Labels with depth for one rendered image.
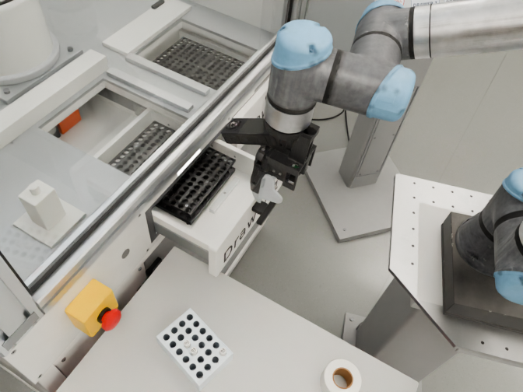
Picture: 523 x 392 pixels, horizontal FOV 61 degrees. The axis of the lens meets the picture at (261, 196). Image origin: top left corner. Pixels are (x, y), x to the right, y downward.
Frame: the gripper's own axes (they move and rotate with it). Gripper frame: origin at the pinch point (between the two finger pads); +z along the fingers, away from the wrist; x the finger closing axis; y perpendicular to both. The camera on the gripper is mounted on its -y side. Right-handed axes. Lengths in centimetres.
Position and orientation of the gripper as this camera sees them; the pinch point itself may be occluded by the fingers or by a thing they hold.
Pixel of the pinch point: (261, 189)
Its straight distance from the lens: 86.3
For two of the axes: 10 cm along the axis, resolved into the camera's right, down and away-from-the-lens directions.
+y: 8.7, 4.5, -2.1
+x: 4.8, -6.7, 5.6
